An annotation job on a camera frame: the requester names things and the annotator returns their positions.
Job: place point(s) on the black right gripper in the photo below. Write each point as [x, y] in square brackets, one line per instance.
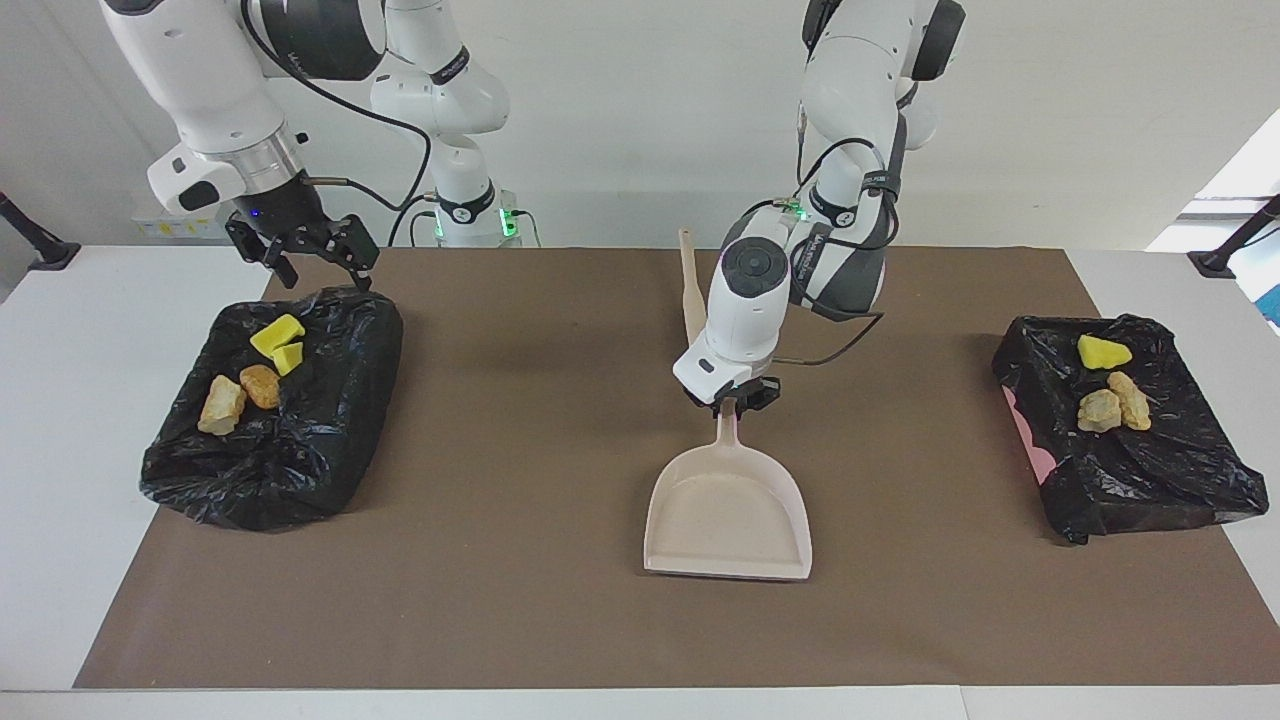
[290, 225]

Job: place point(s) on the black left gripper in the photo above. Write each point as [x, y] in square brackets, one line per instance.
[755, 388]

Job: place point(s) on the notched yellow sponge piece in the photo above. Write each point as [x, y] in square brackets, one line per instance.
[275, 333]

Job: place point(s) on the small yellow sponge piece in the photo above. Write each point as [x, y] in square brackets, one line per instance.
[289, 359]

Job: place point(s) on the beige plastic dustpan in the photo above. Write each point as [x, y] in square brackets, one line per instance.
[725, 520]

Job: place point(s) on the beige hand brush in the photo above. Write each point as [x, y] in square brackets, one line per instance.
[691, 290]

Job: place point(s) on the brown bread roll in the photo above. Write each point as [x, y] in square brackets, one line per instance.
[262, 386]

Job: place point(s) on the pale bread chunk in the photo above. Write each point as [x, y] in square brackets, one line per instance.
[222, 407]

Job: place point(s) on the golden croissant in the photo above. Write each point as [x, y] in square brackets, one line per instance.
[1133, 400]
[1098, 412]

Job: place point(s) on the green and yellow sponge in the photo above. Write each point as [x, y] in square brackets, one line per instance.
[1103, 352]

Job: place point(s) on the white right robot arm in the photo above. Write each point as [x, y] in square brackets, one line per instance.
[200, 70]

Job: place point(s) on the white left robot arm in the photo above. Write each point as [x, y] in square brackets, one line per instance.
[750, 300]

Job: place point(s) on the black bag lined bin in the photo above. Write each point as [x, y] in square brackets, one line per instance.
[300, 450]

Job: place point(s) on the pink plastic bin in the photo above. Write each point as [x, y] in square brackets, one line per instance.
[1030, 440]

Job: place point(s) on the right black bag bin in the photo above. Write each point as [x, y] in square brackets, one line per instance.
[1150, 480]

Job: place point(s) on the brown table mat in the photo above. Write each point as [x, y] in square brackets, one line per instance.
[600, 630]

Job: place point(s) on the black stand foot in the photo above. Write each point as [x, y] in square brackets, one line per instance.
[1225, 255]
[40, 245]

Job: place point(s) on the blue object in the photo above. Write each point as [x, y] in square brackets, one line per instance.
[1273, 305]

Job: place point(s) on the white wall socket box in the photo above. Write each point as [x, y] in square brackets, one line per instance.
[150, 225]

